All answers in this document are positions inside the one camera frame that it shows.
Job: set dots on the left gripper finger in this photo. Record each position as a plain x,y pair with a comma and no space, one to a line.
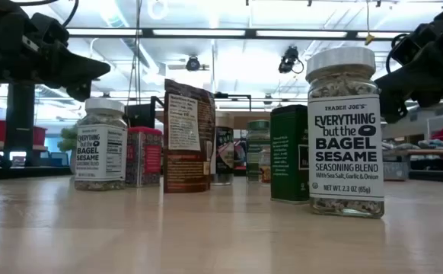
80,91
84,68

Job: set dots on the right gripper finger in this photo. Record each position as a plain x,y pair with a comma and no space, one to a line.
400,87
394,112

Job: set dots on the bagel seasoning jar white lid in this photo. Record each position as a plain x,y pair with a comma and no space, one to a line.
99,152
345,152

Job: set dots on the red smoked paprika tin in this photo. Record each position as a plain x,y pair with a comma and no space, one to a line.
145,160

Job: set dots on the small black box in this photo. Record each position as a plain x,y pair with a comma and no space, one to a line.
290,152

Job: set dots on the brown orange spice pouch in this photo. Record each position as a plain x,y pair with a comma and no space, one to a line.
187,152

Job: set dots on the tiny glass spice jar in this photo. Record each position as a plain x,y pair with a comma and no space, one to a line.
265,171

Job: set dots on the green-lid glass spice jar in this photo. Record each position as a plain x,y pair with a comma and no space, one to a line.
254,152

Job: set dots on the black-label jar tan lid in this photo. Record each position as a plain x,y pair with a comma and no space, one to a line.
224,152

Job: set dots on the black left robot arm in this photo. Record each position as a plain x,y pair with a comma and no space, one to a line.
20,122

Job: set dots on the green potted succulent plant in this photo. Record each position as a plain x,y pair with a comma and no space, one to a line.
67,141

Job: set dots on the wooden workbench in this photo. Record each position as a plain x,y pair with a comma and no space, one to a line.
434,152

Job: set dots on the yellow hanging tag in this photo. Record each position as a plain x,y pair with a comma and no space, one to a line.
369,39

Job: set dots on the small patterned round tin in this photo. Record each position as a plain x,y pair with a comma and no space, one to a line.
395,171

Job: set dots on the black monitor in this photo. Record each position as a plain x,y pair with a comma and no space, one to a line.
139,114

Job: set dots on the black hanging camera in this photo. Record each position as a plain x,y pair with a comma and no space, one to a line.
193,63
289,59

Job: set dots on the black overhead frame bar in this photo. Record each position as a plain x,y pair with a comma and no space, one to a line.
250,33

